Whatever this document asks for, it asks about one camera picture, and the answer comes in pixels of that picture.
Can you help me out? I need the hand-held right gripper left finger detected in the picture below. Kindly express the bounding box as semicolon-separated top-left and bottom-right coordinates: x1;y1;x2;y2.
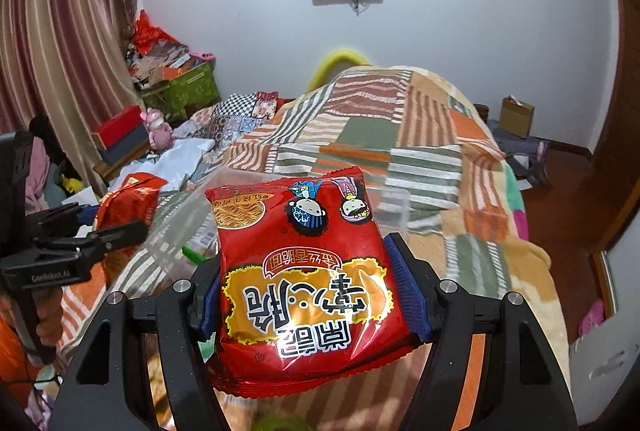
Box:
47;256;231;431

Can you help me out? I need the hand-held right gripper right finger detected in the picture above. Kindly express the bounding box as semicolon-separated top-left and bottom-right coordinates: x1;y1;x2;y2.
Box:
382;232;581;431

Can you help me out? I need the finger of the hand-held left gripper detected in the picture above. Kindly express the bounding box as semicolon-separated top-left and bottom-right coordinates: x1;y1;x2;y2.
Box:
30;203;101;238
35;220;150;264

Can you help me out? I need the orange-red snack packet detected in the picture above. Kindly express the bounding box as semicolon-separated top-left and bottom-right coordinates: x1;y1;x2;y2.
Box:
95;172;170;262

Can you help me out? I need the clear plastic storage container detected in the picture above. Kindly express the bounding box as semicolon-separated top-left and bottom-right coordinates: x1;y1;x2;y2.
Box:
112;168;412;292

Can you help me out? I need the red cartoon noodle snack packet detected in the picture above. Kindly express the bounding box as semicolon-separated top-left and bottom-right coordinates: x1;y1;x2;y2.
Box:
205;166;418;399

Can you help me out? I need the pink garment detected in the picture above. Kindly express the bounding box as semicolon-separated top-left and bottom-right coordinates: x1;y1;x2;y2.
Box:
24;160;52;212

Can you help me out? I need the orange cloth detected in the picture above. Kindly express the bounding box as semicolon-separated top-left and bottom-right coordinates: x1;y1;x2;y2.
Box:
0;291;66;393

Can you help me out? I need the grey flat box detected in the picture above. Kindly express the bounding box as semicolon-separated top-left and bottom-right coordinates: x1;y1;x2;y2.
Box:
99;131;152;168

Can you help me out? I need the white plastic bag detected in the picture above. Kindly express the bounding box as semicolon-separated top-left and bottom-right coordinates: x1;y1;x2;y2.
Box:
115;137;222;198

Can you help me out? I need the red flat box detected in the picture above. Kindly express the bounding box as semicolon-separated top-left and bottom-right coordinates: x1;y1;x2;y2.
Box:
91;105;149;150

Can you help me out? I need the pink plush toy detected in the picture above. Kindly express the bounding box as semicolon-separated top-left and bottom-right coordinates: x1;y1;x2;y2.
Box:
144;107;176;154

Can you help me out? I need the patchwork striped blanket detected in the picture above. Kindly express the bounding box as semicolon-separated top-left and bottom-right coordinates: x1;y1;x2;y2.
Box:
55;63;571;431

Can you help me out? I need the green storage box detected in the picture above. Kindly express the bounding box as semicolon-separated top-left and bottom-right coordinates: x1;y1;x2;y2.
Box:
140;61;223;122

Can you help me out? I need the striped pink-beige curtain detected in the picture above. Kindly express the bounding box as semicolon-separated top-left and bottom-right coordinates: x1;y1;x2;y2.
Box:
0;0;147;194

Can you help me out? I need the checkered patchwork quilt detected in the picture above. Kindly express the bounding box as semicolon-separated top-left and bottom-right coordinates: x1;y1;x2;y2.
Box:
187;91;281;149

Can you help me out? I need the grey bag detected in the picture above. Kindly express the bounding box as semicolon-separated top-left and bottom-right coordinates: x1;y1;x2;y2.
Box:
487;118;552;188

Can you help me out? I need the pink slipper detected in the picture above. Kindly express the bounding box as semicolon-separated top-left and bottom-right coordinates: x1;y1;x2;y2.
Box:
577;298;606;337

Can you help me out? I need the brown cardboard box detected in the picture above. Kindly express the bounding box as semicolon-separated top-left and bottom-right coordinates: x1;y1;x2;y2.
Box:
500;96;536;140

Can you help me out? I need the red plastic bag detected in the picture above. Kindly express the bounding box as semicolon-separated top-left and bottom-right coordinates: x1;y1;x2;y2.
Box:
132;10;167;55

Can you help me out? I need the white cabinet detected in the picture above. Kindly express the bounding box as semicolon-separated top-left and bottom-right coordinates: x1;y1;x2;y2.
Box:
567;306;640;431

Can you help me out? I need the yellow pillow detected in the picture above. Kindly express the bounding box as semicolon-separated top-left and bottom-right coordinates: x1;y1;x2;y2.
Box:
306;48;372;92

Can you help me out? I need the wooden wardrobe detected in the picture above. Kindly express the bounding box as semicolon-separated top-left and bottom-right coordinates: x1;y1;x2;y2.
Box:
589;0;640;264

